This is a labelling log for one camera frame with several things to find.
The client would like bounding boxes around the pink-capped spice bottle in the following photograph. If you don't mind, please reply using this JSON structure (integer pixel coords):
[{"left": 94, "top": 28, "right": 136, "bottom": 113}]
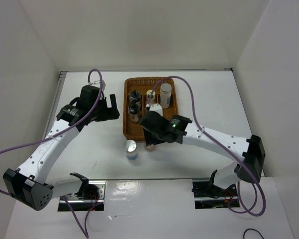
[{"left": 145, "top": 145, "right": 156, "bottom": 152}]

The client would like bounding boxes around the black-capped brown spice bottle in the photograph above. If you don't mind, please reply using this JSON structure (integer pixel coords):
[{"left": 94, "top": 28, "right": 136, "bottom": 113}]
[{"left": 128, "top": 102, "right": 140, "bottom": 123}]

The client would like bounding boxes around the yellow-capped spice bottle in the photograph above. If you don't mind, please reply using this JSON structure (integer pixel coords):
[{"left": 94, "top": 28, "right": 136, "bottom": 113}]
[{"left": 146, "top": 89, "right": 156, "bottom": 107}]

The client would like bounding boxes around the black-capped white spice bottle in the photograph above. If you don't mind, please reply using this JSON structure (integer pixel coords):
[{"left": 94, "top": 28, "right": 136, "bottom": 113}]
[{"left": 129, "top": 90, "right": 142, "bottom": 107}]

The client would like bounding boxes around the silver-capped white spice bottle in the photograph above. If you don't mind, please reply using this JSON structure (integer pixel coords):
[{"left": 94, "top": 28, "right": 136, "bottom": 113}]
[{"left": 159, "top": 83, "right": 172, "bottom": 109}]

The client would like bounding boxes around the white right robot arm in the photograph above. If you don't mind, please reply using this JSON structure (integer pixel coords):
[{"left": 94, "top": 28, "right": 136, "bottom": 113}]
[{"left": 139, "top": 111, "right": 266, "bottom": 196}]

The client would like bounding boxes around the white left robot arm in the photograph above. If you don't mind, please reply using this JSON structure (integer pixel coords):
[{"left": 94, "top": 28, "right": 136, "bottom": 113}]
[{"left": 3, "top": 85, "right": 120, "bottom": 211}]

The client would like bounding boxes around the silver-capped blue-label bottle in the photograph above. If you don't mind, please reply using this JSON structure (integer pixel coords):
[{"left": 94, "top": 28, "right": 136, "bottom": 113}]
[{"left": 124, "top": 140, "right": 138, "bottom": 162}]

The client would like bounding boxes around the brown wicker divided tray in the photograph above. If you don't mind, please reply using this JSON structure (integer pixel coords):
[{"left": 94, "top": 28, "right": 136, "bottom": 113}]
[{"left": 123, "top": 77, "right": 178, "bottom": 142}]

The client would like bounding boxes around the aluminium table edge rail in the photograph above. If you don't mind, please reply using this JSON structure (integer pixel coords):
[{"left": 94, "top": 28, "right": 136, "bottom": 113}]
[{"left": 42, "top": 71, "right": 68, "bottom": 139}]

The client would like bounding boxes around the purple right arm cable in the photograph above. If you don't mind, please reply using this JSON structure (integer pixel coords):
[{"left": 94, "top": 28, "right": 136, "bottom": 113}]
[{"left": 146, "top": 76, "right": 267, "bottom": 217}]

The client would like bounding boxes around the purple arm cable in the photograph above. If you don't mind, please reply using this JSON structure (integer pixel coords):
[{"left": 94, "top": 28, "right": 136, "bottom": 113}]
[
  {"left": 146, "top": 76, "right": 267, "bottom": 217},
  {"left": 0, "top": 68, "right": 108, "bottom": 239}
]

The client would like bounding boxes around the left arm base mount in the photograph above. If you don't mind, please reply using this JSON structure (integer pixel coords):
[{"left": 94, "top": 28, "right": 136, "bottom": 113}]
[{"left": 63, "top": 180, "right": 107, "bottom": 212}]

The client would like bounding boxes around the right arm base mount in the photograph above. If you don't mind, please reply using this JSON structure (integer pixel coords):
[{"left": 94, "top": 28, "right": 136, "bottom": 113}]
[{"left": 191, "top": 180, "right": 240, "bottom": 209}]

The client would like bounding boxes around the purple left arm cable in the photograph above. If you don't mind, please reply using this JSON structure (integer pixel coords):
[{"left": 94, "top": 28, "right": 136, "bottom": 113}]
[{"left": 0, "top": 68, "right": 108, "bottom": 239}]

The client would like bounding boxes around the black cable on floor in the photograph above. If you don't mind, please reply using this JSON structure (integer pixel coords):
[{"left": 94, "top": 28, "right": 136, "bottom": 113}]
[{"left": 243, "top": 228, "right": 265, "bottom": 239}]

